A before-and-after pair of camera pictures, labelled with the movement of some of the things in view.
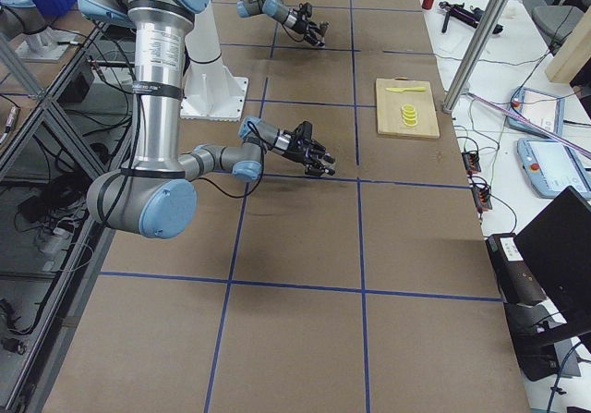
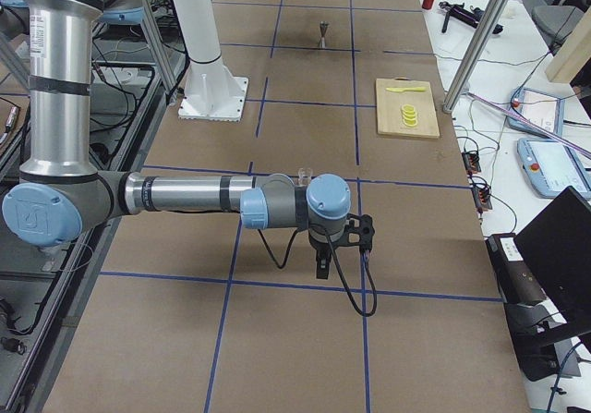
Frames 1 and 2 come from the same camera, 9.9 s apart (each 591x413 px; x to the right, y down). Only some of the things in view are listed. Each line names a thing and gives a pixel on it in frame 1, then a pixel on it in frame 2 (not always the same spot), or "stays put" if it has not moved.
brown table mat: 372,289 stays put
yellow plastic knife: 397,90 stays put
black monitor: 557,245 stays put
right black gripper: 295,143 -> 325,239
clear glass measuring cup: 326,164 -> 305,176
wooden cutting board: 405,108 stays put
